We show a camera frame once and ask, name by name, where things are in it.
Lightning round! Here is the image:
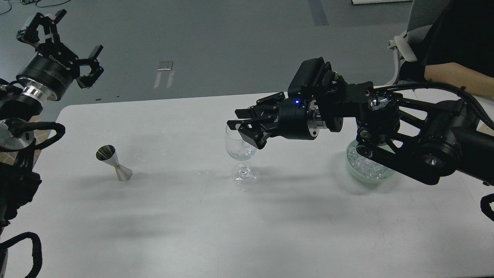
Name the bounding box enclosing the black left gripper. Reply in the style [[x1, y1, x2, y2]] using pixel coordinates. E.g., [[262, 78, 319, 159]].
[[16, 9, 104, 102]]

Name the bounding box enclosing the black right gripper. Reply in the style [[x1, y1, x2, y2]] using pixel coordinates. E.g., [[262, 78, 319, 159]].
[[227, 93, 320, 149]]

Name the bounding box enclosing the steel cocktail jigger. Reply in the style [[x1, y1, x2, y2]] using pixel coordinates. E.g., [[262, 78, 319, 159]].
[[95, 145, 133, 181]]

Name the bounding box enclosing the pile of ice cubes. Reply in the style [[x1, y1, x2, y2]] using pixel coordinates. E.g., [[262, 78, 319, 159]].
[[347, 145, 392, 181]]

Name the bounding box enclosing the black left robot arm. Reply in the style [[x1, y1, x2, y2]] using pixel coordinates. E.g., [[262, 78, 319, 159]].
[[0, 9, 104, 230]]

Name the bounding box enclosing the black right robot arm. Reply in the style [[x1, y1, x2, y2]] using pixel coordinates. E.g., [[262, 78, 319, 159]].
[[227, 58, 494, 186]]

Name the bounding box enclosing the person's bare forearm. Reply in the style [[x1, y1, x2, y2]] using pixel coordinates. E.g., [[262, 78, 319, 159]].
[[424, 62, 494, 98]]

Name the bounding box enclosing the clear wine glass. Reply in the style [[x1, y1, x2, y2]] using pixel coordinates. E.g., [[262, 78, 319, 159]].
[[225, 126, 259, 185]]

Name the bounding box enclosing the beige checked cushion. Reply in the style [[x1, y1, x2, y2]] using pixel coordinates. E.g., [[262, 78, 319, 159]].
[[0, 115, 50, 165]]

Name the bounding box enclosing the green bowl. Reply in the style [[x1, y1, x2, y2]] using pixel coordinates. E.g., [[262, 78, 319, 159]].
[[346, 140, 397, 184]]

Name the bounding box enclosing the white office chair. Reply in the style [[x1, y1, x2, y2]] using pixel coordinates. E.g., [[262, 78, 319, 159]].
[[386, 0, 450, 86]]

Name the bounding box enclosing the black floor cable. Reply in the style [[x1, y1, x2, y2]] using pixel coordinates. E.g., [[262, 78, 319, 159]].
[[0, 0, 74, 16]]

